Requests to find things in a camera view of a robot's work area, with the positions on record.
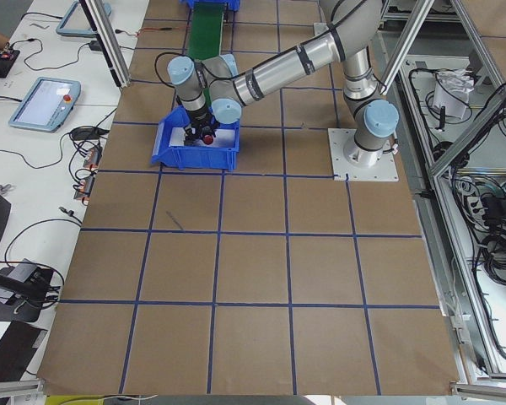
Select teach pendant near right bin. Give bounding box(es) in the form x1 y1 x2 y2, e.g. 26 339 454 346
56 1 95 39

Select teach pendant near left bin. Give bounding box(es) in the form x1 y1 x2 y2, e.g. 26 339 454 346
8 77 81 132

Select green conveyor belt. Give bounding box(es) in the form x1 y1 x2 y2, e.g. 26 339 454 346
187 3 226 60

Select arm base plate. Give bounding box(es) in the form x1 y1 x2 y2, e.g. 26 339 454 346
328 128 399 182

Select aluminium frame post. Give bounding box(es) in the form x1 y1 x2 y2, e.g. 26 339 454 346
80 0 131 89

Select teach pendant bin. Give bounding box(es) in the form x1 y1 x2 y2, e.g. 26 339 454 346
56 1 95 39
8 77 81 132

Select blue bin left side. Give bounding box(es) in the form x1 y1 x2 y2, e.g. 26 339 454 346
151 106 240 170

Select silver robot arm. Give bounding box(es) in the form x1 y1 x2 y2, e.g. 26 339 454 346
167 0 399 153

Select brown paper table cover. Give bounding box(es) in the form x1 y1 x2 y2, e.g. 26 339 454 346
38 1 459 395

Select white foam pad left bin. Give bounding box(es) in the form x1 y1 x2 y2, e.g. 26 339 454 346
169 127 238 148

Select coiled black cables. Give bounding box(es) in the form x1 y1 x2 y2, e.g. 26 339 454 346
471 227 506 288

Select black power adapter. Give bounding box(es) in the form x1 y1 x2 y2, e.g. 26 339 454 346
89 40 102 51

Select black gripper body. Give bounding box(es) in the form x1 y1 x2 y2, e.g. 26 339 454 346
184 105 220 143

